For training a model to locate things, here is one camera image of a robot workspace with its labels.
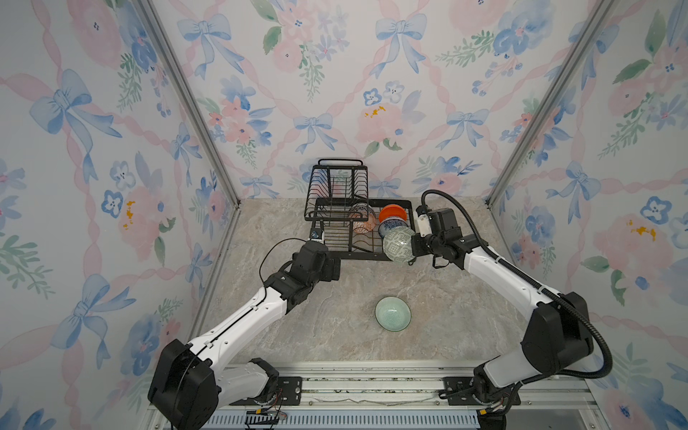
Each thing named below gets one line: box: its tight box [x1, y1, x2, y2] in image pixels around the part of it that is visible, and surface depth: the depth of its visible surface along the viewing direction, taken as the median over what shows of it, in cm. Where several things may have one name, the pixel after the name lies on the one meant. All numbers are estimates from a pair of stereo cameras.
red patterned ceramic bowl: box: [347, 210, 378, 232], surface depth 108 cm
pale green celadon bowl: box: [374, 295, 413, 333], surface depth 87 cm
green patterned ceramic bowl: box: [382, 225, 416, 265], surface depth 90 cm
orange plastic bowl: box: [378, 203, 408, 223], surface depth 108 cm
